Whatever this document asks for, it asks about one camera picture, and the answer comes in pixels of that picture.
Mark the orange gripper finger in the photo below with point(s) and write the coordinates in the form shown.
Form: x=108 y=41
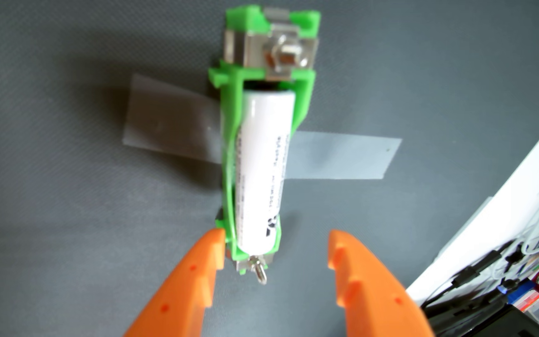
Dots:
x=180 y=295
x=377 y=295

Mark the white cylindrical battery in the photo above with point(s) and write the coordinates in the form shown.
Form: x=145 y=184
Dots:
x=262 y=164

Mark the green battery holder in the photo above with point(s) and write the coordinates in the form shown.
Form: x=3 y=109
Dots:
x=229 y=117

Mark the black Dell laptop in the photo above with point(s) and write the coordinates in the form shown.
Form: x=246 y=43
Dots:
x=498 y=325

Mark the dark grey table mat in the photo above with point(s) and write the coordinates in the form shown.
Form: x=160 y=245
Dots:
x=63 y=234

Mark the grey tape strip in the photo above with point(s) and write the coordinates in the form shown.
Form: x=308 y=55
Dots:
x=344 y=154

